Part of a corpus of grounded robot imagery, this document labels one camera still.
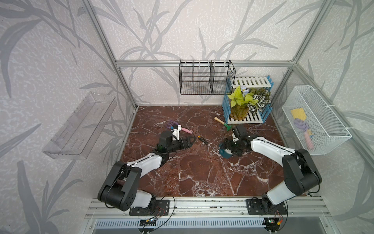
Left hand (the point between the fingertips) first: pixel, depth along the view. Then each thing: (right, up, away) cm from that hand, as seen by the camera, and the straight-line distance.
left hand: (192, 140), depth 85 cm
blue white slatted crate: (+47, +37, +12) cm, 61 cm away
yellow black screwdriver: (+5, -1, +14) cm, 15 cm away
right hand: (+21, -6, +6) cm, 22 cm away
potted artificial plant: (+33, +24, +6) cm, 42 cm away
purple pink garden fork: (-17, +9, +26) cm, 32 cm away
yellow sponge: (+66, +16, +3) cm, 68 cm away
